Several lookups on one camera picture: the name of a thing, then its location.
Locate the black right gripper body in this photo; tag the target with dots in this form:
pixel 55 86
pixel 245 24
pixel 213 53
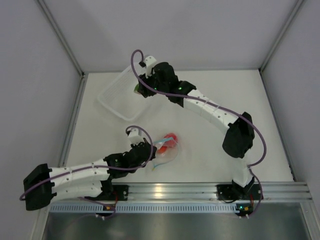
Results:
pixel 152 82

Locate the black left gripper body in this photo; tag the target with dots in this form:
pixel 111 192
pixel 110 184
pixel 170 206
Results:
pixel 144 141

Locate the fake watermelon slice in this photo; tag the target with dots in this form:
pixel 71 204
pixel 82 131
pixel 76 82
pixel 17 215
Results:
pixel 136 89

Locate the clear zip top bag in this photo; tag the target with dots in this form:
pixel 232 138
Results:
pixel 167 157

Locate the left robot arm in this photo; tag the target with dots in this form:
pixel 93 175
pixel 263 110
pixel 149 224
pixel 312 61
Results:
pixel 45 185

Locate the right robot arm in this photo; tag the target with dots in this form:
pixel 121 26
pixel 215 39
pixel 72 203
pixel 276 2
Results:
pixel 237 130

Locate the fake red tomato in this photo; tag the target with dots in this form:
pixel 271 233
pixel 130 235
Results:
pixel 171 140

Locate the white perforated plastic basket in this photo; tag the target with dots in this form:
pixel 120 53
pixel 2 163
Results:
pixel 119 97

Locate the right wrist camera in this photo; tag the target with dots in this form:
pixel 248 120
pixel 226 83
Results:
pixel 148 63

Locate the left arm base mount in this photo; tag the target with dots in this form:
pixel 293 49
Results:
pixel 111 193

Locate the white slotted cable duct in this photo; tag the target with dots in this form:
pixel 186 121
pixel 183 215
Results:
pixel 130 208

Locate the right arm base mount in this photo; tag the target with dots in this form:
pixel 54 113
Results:
pixel 230 192

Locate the aluminium mounting rail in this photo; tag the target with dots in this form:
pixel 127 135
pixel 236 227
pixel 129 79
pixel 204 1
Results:
pixel 207 191

